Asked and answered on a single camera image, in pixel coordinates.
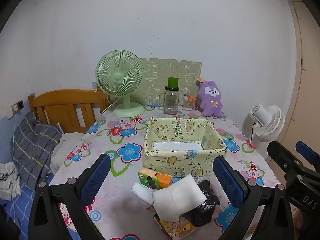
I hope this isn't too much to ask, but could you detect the green desk fan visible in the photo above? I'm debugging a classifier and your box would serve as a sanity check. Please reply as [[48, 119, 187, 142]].
[[96, 50, 145, 118]]

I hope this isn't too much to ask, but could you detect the white foam roll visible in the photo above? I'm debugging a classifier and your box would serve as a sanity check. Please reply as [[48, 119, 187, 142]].
[[152, 174, 207, 222]]

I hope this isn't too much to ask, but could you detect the white standing fan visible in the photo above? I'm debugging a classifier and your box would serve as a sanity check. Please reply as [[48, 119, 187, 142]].
[[251, 104, 285, 145]]

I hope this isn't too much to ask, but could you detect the grey plaid pillow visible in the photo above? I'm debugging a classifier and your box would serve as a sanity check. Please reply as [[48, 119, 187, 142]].
[[12, 112, 63, 192]]

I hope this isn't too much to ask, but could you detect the wooden bed headboard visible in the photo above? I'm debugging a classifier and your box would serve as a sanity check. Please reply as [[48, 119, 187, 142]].
[[27, 89, 110, 134]]

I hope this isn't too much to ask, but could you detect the orange green juice carton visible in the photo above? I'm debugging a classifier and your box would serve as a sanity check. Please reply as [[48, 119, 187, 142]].
[[138, 167, 173, 190]]

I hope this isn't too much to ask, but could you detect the blue grid bedsheet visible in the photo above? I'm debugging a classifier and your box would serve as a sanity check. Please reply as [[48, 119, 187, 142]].
[[0, 175, 78, 240]]

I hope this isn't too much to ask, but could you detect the cartoon printed pack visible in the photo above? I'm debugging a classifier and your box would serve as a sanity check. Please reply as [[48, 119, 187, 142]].
[[154, 214, 197, 239]]

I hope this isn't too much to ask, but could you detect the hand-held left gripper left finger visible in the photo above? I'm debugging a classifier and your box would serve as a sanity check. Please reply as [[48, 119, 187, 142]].
[[27, 153, 112, 240]]

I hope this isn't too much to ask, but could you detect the green printed foam mat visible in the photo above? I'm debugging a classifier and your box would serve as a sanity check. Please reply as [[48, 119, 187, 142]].
[[139, 58, 202, 105]]

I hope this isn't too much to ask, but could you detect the floral tablecloth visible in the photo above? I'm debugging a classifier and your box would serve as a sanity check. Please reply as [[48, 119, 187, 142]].
[[49, 102, 282, 240]]

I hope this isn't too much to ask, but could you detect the crumpled white cloth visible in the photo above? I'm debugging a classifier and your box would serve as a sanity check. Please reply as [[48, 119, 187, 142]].
[[0, 162, 22, 200]]

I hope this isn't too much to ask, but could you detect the yellow printed storage box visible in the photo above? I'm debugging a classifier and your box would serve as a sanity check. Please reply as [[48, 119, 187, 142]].
[[142, 117, 227, 178]]

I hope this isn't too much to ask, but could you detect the black plastic bag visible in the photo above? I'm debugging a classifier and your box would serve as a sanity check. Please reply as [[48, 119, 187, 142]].
[[184, 180, 221, 227]]

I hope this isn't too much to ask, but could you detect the white charger cable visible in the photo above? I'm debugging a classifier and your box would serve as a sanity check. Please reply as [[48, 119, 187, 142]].
[[10, 110, 18, 162]]

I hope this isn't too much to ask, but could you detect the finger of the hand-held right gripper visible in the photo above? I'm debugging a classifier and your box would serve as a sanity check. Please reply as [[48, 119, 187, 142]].
[[267, 141, 304, 178], [296, 141, 320, 174]]

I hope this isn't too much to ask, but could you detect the beige door frame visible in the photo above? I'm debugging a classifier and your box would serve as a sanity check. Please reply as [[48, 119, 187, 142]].
[[286, 0, 320, 155]]

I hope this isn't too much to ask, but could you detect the white tissue pack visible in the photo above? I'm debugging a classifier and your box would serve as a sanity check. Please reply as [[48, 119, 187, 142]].
[[132, 182, 154, 205]]

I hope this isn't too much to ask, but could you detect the small jar with orange lid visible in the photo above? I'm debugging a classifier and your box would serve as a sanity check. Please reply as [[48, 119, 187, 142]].
[[184, 94, 198, 111]]

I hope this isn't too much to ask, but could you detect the beige fan cable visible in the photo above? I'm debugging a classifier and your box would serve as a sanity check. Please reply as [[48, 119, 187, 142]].
[[101, 97, 120, 116]]

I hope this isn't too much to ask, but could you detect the purple plush rabbit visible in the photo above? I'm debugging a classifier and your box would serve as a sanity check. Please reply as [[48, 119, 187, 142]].
[[197, 77, 223, 117]]

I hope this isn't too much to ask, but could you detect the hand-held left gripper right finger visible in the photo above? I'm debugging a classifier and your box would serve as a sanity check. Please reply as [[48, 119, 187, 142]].
[[212, 156, 293, 240]]

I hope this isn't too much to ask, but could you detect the glass jar with green lid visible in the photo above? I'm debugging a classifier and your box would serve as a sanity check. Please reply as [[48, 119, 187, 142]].
[[159, 77, 181, 115]]

